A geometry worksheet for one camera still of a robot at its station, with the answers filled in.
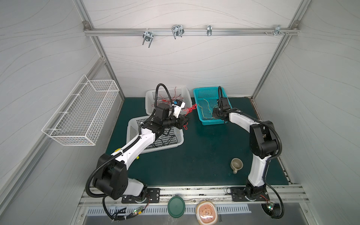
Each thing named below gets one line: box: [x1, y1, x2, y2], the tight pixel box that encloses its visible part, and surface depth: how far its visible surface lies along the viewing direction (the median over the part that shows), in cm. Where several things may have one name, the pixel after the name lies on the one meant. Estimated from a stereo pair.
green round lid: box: [167, 194, 186, 219], surface depth 63 cm
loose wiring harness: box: [111, 195, 150, 223], surface depth 70 cm
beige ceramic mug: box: [230, 157, 244, 174], surface depth 83 cm
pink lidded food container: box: [195, 200, 219, 225], surface depth 68 cm
